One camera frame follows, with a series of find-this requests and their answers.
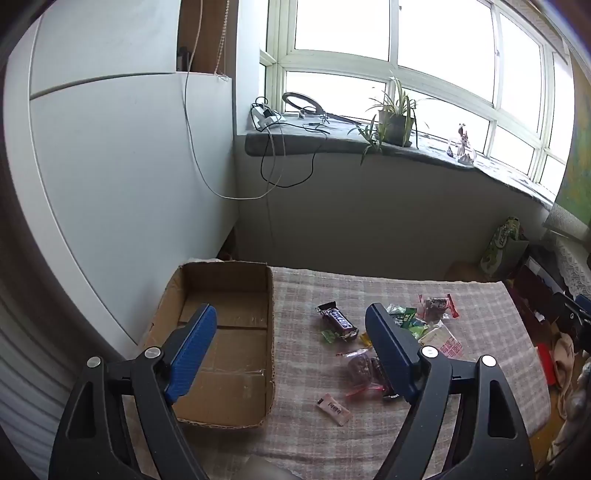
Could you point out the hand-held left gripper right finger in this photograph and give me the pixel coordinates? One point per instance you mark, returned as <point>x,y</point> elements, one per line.
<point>392,350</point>

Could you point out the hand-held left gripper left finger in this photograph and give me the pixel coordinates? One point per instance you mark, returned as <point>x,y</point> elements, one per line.
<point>194,350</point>

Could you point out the yellow candy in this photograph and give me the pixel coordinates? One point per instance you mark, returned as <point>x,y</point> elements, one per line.
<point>364,340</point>

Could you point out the clear pink cookie packet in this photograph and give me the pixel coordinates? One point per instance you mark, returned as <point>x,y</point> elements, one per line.
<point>360,369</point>

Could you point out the cardboard box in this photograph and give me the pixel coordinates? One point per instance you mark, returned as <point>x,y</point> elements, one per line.
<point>231,360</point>

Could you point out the pink white toast packet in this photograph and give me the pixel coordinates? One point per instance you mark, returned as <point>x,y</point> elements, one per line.
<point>445,344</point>

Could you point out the red clear snack packet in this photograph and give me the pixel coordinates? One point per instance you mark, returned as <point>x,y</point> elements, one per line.
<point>434,307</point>

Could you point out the brown chocolate bar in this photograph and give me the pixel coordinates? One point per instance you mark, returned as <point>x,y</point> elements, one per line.
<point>339,321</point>

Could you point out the small pink sachet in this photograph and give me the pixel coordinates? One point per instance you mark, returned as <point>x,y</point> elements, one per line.
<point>334,408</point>

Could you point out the light green candy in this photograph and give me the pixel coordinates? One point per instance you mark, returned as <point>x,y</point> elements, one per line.
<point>418,330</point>

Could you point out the dark green snack packet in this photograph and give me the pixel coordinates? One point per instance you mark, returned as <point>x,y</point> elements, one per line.
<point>404,317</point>

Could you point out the checked beige cloth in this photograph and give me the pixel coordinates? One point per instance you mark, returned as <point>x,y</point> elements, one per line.
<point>314,295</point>

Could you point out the small brown carton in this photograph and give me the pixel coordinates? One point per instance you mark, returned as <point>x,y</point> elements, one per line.
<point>464,272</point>

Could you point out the green printed bag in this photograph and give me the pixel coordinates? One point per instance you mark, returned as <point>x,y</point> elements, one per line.
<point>501,244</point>

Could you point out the red box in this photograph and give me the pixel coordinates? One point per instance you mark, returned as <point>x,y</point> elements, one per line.
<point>545,364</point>

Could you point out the grey ribbed panel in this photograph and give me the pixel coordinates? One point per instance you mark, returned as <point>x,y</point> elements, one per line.
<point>27,392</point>

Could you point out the beige crumpled cloth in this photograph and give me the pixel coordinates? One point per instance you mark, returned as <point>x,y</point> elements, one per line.
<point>564,360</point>

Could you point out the white lace cloth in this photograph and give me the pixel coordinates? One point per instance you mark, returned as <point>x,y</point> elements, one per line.
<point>572,267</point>

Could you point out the white wardrobe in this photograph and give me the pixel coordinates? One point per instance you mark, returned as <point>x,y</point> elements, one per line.
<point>115,161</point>

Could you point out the small figurine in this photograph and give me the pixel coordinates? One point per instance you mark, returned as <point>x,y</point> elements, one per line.
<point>461,138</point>

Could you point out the potted spider plant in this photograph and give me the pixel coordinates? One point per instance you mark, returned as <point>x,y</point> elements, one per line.
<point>395,124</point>

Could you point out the white power strip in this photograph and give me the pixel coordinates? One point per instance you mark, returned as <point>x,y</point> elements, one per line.
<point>265,117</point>

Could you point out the white framed window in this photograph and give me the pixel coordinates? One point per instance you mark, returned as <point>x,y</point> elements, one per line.
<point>346,27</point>

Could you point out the wall map poster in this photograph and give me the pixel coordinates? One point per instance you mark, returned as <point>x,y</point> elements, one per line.
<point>579,184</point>

